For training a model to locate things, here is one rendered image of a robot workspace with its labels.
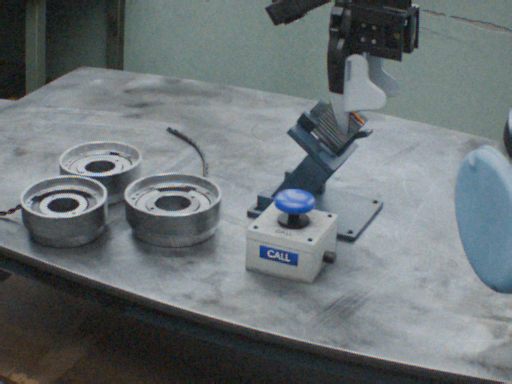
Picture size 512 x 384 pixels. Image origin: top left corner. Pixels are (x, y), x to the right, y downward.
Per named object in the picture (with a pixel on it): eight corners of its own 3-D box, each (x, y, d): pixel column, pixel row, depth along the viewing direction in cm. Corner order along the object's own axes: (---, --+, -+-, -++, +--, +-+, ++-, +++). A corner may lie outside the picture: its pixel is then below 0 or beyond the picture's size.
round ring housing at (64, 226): (124, 217, 94) (122, 183, 93) (82, 259, 85) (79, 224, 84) (50, 201, 97) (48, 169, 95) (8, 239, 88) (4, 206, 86)
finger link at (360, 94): (377, 148, 86) (385, 62, 83) (324, 136, 89) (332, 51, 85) (386, 142, 89) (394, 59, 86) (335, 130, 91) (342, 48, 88)
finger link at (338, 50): (337, 97, 85) (344, 15, 82) (323, 94, 86) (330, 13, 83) (353, 90, 89) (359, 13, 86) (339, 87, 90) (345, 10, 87)
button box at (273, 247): (244, 269, 85) (245, 225, 83) (272, 239, 91) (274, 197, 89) (321, 288, 82) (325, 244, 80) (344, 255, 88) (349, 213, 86)
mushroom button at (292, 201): (265, 244, 85) (267, 198, 83) (281, 227, 88) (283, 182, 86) (303, 253, 84) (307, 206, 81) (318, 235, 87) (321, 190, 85)
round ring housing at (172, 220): (193, 260, 87) (193, 224, 85) (108, 235, 90) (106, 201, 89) (237, 217, 95) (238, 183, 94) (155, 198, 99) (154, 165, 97)
